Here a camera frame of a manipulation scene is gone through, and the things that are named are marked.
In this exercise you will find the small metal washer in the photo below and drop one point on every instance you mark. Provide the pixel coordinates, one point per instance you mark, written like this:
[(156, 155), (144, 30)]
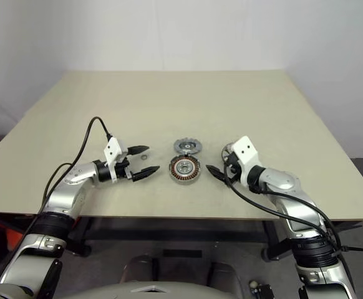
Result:
[(142, 156)]

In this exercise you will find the black flat strip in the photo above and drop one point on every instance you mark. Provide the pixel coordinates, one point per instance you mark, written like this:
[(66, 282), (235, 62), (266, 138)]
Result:
[(181, 253)]

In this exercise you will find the small black box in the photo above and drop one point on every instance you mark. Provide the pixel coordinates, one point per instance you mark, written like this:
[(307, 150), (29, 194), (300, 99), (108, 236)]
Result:
[(265, 292)]

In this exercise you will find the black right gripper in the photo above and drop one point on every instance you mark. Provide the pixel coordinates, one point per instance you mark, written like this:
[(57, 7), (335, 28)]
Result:
[(233, 170)]

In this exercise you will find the small white ball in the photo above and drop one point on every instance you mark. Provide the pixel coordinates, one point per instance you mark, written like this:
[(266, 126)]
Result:
[(253, 284)]

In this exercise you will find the silver disc part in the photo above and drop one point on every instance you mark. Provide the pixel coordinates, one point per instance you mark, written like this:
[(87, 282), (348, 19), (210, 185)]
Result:
[(226, 149)]

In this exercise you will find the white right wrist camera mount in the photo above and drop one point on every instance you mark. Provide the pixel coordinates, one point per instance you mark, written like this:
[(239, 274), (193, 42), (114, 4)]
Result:
[(247, 149)]

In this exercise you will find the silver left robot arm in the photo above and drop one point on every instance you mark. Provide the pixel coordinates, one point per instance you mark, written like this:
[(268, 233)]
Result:
[(60, 196)]

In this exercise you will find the motor stator with copper windings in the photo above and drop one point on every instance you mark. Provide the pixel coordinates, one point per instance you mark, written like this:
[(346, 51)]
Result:
[(173, 169)]

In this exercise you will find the gray toothed motor cover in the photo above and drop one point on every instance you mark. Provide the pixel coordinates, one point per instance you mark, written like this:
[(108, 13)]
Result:
[(180, 144)]

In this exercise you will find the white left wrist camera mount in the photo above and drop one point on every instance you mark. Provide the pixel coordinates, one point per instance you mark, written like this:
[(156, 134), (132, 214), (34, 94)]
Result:
[(113, 149)]

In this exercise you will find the black table frame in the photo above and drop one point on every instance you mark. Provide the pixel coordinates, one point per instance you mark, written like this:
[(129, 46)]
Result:
[(175, 237)]

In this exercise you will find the black zip tie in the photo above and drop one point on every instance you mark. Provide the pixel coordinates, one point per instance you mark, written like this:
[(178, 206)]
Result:
[(356, 249), (350, 226)]

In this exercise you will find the red and black object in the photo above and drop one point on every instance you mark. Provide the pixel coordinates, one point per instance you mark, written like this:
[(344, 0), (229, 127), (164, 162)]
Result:
[(13, 240)]

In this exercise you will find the silver robot torso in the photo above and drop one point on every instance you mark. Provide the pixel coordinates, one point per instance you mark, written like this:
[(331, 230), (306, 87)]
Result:
[(169, 294)]

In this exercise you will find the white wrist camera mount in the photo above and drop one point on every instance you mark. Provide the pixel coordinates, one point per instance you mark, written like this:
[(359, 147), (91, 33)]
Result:
[(113, 149), (247, 149)]

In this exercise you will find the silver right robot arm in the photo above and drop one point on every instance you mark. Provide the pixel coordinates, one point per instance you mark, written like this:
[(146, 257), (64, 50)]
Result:
[(284, 180)]

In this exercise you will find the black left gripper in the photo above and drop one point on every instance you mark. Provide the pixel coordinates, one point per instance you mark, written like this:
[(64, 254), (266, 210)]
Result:
[(123, 169)]

